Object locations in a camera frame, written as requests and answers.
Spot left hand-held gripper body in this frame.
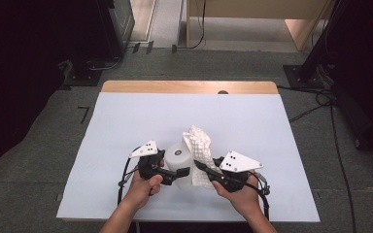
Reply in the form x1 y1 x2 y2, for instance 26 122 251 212
128 139 169 187

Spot black hanging cable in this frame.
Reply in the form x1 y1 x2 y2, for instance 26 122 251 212
174 0 208 51

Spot light wooden desk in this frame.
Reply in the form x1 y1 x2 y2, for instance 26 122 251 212
186 0 336 52

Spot white floor cable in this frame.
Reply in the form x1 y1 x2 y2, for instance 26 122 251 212
88 55 123 72

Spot left hand-held gripper cable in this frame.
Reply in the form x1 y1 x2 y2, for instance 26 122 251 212
117 146 143 207

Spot right hand-held gripper cable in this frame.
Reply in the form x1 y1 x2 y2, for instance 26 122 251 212
246 171 272 221

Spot dark curtain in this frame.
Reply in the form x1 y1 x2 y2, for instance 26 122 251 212
0 0 69 190

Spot white table sheet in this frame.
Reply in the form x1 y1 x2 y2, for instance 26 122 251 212
56 91 321 223

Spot black slanted stand pole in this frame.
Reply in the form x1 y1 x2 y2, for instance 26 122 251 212
299 0 349 82

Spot black stand base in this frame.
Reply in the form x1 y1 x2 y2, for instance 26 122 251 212
63 59 103 87
283 64 325 90

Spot glass door cabinet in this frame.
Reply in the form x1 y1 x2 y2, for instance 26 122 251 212
108 0 136 58

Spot person's right hand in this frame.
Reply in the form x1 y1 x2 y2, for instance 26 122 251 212
211 169 264 220

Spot person's left hand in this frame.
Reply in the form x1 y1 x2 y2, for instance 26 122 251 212
122 158 165 212

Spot hand-held gripper cable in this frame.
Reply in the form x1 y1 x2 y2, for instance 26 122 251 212
117 146 143 207
246 171 272 221

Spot white waffle cloth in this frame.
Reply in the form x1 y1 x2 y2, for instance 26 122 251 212
182 124 221 190

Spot black floor cables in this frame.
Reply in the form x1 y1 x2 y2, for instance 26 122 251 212
276 84 357 233

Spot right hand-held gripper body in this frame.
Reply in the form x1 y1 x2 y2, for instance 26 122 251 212
211 150 265 194

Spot white cylinder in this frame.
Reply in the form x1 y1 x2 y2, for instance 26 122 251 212
163 141 195 190

